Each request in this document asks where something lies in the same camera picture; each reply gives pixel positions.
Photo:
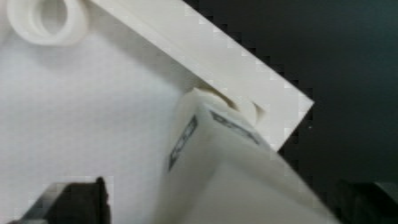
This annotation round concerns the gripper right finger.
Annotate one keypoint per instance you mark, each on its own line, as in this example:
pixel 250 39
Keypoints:
pixel 366 202

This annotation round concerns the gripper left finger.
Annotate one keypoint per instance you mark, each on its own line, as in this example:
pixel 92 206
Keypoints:
pixel 71 204

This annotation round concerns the white desk leg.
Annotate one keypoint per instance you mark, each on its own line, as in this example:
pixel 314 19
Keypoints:
pixel 229 184

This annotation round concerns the white desk top tray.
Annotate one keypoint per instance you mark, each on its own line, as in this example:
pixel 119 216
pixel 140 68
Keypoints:
pixel 103 58

